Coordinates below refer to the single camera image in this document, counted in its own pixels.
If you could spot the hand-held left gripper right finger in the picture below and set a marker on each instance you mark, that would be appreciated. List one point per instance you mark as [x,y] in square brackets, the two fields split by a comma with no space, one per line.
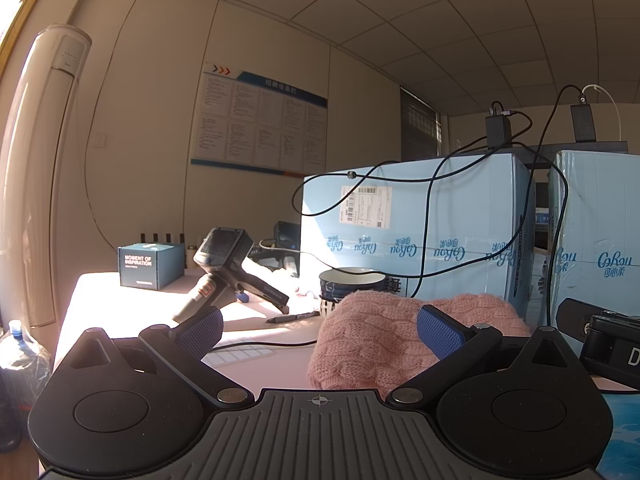
[440,332]

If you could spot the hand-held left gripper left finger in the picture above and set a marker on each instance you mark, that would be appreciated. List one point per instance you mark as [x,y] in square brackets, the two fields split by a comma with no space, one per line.
[202,331]

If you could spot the pink knitted sweater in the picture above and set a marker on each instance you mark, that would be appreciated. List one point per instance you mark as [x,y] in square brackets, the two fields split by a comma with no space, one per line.
[370,340]

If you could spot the white label strip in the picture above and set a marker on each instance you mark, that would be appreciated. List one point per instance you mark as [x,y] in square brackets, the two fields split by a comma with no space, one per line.
[240,356]

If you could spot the black handheld scanner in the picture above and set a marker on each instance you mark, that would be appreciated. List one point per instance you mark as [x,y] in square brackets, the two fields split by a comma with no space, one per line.
[220,265]

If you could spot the printed desk mat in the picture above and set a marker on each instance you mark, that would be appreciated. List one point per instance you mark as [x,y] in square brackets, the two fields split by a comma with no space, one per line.
[622,430]

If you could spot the small dark teal box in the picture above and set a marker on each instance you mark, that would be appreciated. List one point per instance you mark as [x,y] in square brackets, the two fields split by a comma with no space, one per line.
[150,266]

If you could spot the black pen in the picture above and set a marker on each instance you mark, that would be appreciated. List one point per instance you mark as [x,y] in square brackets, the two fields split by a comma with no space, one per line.
[292,316]

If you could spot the light blue box with label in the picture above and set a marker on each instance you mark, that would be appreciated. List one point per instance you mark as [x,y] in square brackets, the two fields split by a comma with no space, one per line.
[450,220]

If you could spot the black desktop device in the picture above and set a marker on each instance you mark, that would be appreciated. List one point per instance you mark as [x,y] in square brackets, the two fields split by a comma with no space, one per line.
[287,240]

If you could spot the large light blue cardboard box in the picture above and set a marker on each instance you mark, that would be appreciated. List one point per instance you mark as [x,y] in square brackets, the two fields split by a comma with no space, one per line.
[600,220]

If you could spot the clear water jug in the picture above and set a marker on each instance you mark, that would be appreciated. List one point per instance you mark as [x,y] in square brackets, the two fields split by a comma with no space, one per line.
[22,375]

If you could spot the dark window grille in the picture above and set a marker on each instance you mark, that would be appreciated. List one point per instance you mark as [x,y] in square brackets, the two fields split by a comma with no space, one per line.
[419,125]

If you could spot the black power adapter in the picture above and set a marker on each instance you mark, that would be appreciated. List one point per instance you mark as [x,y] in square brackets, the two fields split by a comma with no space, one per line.
[583,123]
[498,131]

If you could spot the white standing air conditioner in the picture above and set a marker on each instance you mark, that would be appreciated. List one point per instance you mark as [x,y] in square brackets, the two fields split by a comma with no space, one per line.
[40,175]

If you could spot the white wall switch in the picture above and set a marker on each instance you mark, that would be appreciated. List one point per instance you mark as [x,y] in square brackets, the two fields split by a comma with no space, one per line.
[101,140]

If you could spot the wall poster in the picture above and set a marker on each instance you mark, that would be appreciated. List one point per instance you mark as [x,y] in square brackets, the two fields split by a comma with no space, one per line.
[255,120]

